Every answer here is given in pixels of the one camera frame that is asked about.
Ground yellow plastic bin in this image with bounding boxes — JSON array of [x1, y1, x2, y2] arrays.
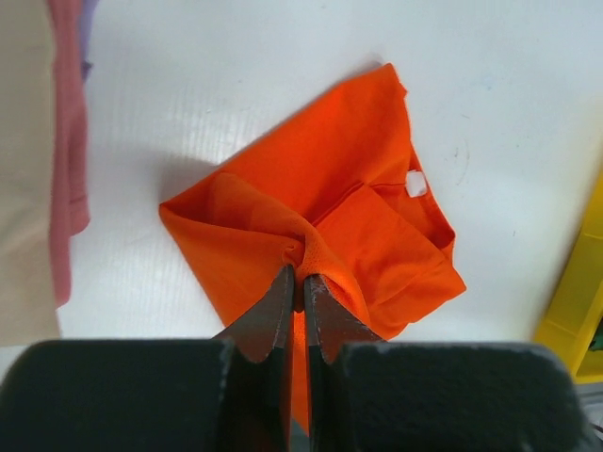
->
[[534, 178, 602, 384]]

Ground lilac folded t shirt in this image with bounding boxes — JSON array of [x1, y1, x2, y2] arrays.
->
[[79, 0, 99, 82]]

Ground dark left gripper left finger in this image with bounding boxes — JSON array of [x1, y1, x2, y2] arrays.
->
[[206, 266, 295, 451]]

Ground beige folded t shirt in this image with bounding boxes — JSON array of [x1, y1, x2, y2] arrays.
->
[[1, 1, 59, 347]]

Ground orange t shirt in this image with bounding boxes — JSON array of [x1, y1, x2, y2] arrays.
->
[[158, 62, 467, 437]]

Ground green t shirt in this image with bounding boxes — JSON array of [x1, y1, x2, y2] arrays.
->
[[589, 323, 603, 351]]

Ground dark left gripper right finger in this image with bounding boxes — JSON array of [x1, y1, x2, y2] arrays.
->
[[303, 274, 382, 451]]

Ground pink folded t shirt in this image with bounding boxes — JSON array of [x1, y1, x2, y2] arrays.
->
[[47, 0, 90, 307]]

